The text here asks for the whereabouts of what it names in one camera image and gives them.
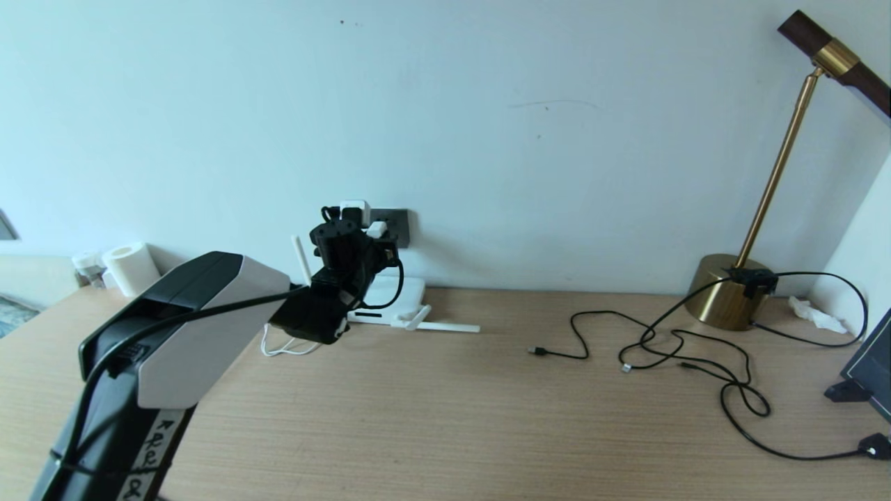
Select white paper towel roll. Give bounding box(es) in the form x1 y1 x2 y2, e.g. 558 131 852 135
102 242 161 299

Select crumpled white tissue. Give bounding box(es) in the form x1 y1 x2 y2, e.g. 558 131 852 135
789 296 848 333

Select small white container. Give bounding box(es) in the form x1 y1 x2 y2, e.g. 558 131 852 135
72 252 107 289

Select black cable clip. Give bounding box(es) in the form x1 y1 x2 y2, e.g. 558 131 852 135
727 267 778 299

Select black cable silver tip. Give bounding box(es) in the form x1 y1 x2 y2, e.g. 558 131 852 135
618 327 754 385

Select grey wall socket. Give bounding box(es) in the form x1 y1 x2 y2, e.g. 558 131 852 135
369 209 411 249

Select black charging cables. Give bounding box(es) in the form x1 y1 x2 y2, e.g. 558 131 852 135
719 379 891 461

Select brass desk lamp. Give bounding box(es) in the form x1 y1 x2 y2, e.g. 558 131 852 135
686 10 891 331

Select thin white adapter cable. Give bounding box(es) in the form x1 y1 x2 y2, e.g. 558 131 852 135
261 321 321 357

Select dark framed panel on stand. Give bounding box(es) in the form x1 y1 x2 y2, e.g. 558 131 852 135
825 306 891 424

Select light grey wrist camera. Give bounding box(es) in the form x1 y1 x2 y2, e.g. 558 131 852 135
339 200 372 228

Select black looped cable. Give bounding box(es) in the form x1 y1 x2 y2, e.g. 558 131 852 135
750 271 868 347

